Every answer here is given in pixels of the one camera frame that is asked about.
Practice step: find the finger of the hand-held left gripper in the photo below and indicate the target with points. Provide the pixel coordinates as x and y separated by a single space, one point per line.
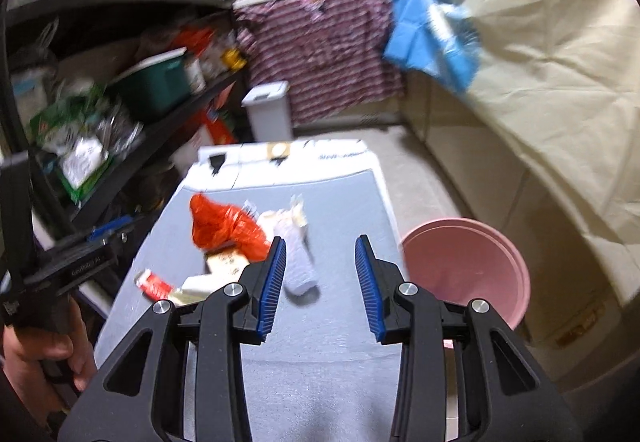
112 228
85 269

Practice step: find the blue cloth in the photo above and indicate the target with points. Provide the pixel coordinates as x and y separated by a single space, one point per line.
425 32

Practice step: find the white paper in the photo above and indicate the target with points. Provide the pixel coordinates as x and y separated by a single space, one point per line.
280 219

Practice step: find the white paper towel wad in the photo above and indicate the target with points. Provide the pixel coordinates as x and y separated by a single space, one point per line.
300 267

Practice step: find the red and white carton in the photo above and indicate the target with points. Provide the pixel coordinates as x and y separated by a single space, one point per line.
155 284

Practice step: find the black shelf rack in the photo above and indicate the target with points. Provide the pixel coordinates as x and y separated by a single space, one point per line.
100 2

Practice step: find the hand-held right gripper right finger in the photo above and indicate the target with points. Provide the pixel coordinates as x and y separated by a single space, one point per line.
367 282

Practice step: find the green storage box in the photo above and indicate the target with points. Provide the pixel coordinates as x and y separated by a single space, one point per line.
150 84

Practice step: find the cream cloth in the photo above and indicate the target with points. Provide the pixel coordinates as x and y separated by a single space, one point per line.
550 72

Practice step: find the red plastic bag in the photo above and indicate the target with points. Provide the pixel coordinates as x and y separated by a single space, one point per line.
220 222

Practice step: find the green and white food packet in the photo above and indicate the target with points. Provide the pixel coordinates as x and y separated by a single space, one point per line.
82 164
62 114

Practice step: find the person's left hand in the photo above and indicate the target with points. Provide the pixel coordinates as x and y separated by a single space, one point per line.
30 347

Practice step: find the orange printed bag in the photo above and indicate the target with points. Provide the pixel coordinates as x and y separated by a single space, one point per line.
217 124

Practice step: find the white pedal bin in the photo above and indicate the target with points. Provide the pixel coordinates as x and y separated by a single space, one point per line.
267 112

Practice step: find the red plaid shirt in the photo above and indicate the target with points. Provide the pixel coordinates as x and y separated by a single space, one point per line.
320 47

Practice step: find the pink plastic basin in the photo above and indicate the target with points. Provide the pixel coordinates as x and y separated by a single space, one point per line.
460 262

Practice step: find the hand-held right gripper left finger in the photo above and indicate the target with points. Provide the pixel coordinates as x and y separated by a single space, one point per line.
272 282

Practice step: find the cream tissue pack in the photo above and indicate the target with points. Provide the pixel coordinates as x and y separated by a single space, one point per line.
197 287

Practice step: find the white printed cloth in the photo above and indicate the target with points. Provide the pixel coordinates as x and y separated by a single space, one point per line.
320 162

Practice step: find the yellow packet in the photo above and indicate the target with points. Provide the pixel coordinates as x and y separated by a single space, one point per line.
234 59

